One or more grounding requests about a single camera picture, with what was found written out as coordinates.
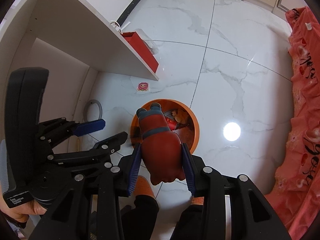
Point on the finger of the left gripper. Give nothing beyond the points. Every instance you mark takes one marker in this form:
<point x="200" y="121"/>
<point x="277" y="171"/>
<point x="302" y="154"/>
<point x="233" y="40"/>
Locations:
<point x="107" y="143"/>
<point x="54" y="132"/>

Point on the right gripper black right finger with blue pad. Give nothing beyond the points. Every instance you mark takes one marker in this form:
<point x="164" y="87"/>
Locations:
<point x="252" y="216"/>

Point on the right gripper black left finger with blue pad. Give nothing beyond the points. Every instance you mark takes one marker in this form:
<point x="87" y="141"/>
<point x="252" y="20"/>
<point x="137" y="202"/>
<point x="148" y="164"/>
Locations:
<point x="81" y="191"/>

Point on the red soft toy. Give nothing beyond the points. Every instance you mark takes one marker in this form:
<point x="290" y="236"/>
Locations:
<point x="160" y="147"/>

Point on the orange trash bin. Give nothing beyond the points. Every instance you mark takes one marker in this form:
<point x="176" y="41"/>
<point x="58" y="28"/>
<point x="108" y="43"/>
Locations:
<point x="180" y="120"/>

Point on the person's left hand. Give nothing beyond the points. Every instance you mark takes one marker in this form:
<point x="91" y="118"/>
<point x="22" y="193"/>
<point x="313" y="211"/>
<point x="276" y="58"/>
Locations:
<point x="22" y="212"/>

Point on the orange slipper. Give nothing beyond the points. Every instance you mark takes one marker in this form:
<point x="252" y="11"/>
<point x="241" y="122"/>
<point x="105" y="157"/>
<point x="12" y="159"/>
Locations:
<point x="143" y="188"/>

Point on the red bedsheet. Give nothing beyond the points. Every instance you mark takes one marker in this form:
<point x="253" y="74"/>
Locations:
<point x="295" y="195"/>

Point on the pink sticker on floor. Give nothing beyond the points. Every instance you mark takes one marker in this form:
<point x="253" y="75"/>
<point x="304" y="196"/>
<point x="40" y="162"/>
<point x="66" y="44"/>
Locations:
<point x="143" y="87"/>

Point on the red paper bag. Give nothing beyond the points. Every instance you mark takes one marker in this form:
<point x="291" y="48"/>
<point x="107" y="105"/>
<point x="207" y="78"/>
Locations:
<point x="141" y="48"/>

